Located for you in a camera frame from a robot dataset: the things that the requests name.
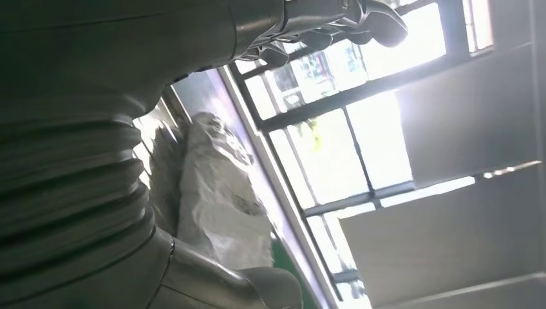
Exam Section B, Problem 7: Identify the green conveyor belt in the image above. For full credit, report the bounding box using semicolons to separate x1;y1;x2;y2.
272;239;319;309

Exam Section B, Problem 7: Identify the window with dark frame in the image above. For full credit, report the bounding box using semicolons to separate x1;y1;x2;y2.
228;0;496;309

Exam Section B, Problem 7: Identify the aluminium conveyor side rail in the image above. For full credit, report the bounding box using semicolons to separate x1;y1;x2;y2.
215;67;343;309

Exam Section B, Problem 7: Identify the grey plastic mailer package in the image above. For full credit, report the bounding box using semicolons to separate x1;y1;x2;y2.
150;111;275;270

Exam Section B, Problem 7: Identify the white roller blind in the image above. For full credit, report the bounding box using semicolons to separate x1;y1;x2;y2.
395;42;539;187
338;164;546;309

